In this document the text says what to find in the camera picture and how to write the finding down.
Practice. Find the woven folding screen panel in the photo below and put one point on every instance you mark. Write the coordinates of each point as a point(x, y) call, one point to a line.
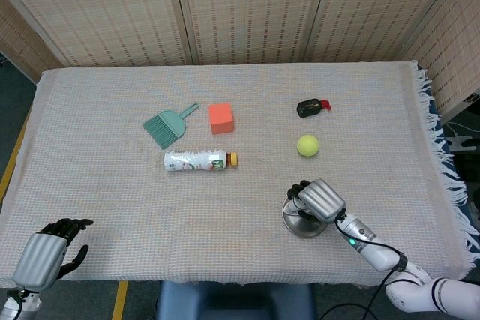
point(255, 9)
point(375, 9)
point(450, 54)
point(101, 9)
point(22, 46)

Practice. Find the white device on floor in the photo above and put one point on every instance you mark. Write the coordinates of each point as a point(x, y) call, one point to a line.
point(461, 143)

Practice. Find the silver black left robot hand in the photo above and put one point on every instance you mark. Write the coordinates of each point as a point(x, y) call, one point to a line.
point(39, 260)

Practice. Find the green mini brush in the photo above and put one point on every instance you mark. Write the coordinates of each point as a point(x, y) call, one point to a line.
point(157, 127)

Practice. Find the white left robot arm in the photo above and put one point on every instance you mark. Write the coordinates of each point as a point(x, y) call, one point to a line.
point(15, 305)

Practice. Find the small black bottle red cap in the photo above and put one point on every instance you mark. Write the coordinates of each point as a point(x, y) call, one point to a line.
point(308, 108)

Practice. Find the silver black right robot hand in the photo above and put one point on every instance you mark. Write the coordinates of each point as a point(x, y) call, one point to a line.
point(322, 200)

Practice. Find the yellow tennis ball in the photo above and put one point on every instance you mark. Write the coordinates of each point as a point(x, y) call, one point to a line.
point(308, 145)

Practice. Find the orange foam cube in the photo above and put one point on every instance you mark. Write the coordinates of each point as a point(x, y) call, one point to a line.
point(222, 119)

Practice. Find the white plastic bottle yellow cap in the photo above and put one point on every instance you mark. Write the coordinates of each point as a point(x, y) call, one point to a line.
point(195, 161)

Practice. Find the green mini dustpan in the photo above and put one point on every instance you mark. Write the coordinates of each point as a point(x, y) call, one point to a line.
point(176, 127)

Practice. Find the round silver metal bowl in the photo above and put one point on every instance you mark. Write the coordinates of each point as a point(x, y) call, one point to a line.
point(303, 228)

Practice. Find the beige waffle weave tablecloth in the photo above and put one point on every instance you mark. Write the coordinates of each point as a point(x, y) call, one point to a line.
point(232, 207)

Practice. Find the blue robot torso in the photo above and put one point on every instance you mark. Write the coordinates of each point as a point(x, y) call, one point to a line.
point(232, 301)

